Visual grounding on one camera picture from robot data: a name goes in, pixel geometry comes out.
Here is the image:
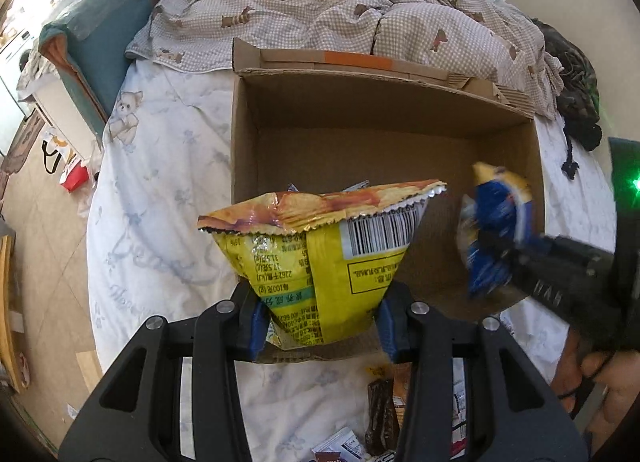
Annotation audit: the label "brown door mat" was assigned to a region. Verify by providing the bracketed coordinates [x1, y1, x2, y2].
[0, 114, 47, 174]

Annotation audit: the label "white snack packet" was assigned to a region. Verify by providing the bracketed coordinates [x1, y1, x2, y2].
[312, 426, 373, 462]

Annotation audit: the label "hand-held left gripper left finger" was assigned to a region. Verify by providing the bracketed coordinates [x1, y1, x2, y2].
[59, 284, 271, 462]

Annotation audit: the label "brown cardboard box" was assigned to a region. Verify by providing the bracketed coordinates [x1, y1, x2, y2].
[231, 38, 546, 365]

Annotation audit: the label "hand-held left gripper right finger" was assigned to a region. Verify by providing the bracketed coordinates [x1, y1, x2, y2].
[375, 282, 591, 462]

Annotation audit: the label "wooden chair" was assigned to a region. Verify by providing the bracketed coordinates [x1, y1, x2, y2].
[0, 236, 27, 394]

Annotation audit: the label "red and white bag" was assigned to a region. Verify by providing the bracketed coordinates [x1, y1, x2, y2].
[59, 162, 90, 194]

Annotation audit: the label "teal cushion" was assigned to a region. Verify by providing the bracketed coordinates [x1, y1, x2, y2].
[39, 0, 161, 124]

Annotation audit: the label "dark camouflage garment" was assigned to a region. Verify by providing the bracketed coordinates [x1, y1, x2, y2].
[530, 17, 603, 181]

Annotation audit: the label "orange snack packet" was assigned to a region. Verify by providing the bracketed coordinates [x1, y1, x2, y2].
[392, 364, 416, 426]

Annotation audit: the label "checkered quilt with bear print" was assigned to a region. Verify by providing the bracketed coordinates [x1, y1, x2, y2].
[125, 0, 566, 121]

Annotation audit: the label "clear packet of brown snack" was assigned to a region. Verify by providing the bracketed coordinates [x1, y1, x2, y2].
[365, 364, 402, 456]

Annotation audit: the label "yellow chip bag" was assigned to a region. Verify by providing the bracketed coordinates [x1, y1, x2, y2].
[196, 179, 447, 350]

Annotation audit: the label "person's right hand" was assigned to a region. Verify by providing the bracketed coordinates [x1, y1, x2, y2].
[550, 333, 640, 462]

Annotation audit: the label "white tote bag black handles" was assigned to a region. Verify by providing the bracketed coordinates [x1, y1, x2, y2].
[42, 128, 77, 176]

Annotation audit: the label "blue and yellow snack packet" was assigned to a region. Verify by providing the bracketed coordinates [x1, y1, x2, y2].
[457, 161, 533, 299]

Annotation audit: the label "white bedside cabinet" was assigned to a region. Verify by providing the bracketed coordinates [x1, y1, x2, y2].
[29, 73, 103, 165]

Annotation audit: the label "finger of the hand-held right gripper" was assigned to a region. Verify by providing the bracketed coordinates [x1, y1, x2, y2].
[475, 231, 549, 289]

